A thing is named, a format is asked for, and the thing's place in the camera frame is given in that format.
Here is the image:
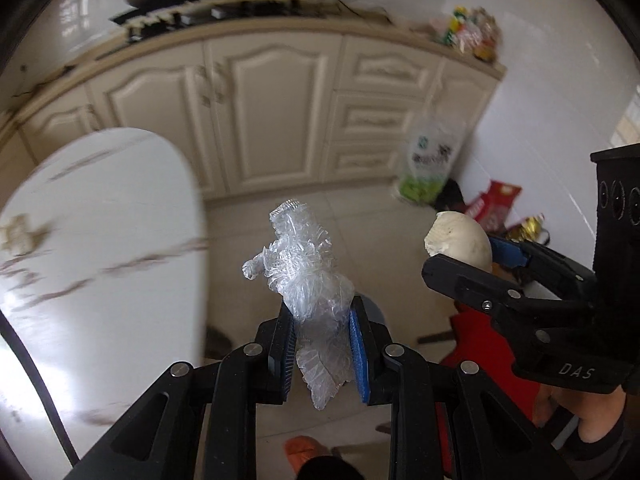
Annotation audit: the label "ginger piece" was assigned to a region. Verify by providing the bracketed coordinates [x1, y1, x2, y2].
[0, 214, 51, 256]

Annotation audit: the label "clear plastic wrap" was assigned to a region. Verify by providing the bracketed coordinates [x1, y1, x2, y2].
[241, 199, 357, 411]

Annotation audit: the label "person's right forearm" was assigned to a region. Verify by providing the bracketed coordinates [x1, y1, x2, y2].
[550, 410, 640, 480]

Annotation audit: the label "cream base kitchen cabinets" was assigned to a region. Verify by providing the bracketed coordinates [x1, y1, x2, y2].
[0, 0, 506, 206]

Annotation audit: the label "person's right hand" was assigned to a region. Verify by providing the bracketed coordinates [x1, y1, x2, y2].
[532, 385, 627, 443]

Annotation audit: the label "round white marble table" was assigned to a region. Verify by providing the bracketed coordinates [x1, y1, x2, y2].
[0, 127, 211, 466]

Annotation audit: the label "black gas stove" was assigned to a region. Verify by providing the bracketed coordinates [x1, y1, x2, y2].
[110, 0, 326, 36]

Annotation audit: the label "person's leg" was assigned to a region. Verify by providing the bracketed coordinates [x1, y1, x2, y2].
[295, 455, 368, 480]

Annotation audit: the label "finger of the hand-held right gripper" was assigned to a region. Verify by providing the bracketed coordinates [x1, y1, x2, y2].
[421, 254, 596, 356]
[487, 237, 597, 303]

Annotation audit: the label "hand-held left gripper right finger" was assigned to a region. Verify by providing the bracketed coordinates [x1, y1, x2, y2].
[350, 296, 576, 480]

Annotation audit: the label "red rice bag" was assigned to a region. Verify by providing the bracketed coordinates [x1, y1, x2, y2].
[467, 180, 522, 233]

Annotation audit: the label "cluster of condiment bottles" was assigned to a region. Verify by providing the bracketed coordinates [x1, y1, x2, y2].
[430, 6, 501, 61]

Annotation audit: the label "person's orange slipper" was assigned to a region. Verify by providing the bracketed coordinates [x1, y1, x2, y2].
[285, 436, 341, 471]

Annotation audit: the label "clear rice bag green print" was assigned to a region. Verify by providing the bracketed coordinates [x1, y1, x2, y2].
[395, 115, 468, 206]

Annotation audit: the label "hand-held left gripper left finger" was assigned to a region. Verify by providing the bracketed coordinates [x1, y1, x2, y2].
[65, 302, 296, 480]

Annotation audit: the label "black cable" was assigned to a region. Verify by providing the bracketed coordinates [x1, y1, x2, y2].
[0, 310, 81, 467]

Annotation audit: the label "red plastic stool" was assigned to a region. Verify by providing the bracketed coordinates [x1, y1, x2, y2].
[440, 270, 551, 411]

